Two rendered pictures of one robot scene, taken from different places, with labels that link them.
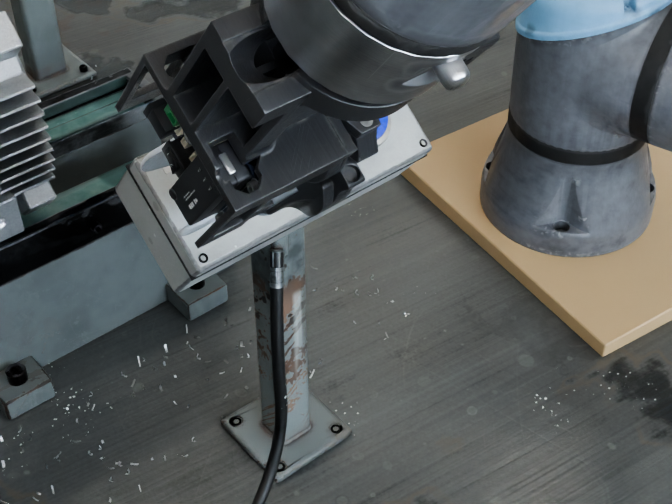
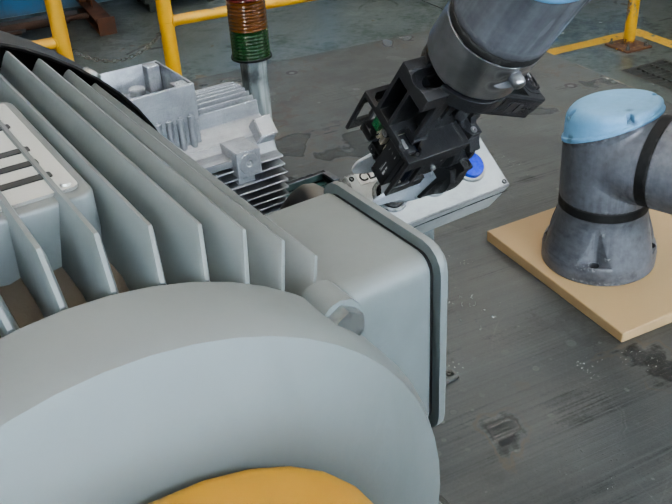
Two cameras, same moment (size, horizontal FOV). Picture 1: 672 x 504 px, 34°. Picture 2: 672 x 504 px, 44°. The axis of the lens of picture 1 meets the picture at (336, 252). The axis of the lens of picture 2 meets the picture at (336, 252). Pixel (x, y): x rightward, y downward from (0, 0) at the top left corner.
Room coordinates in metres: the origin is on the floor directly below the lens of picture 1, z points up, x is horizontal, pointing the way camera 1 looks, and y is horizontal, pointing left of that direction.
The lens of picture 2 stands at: (-0.26, 0.02, 1.45)
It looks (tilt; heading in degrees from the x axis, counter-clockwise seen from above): 32 degrees down; 8
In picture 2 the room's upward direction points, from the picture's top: 4 degrees counter-clockwise
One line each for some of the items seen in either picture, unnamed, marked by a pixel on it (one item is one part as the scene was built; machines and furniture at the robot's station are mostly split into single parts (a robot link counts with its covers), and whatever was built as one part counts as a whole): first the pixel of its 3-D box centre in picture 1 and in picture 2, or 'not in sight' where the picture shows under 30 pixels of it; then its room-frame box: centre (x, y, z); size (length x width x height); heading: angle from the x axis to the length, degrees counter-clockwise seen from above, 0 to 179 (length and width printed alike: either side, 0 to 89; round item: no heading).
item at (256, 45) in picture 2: not in sight; (250, 42); (0.98, 0.31, 1.05); 0.06 x 0.06 x 0.04
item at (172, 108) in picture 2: not in sight; (129, 115); (0.55, 0.35, 1.11); 0.12 x 0.11 x 0.07; 130
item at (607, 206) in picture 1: (572, 154); (600, 224); (0.75, -0.20, 0.87); 0.15 x 0.15 x 0.10
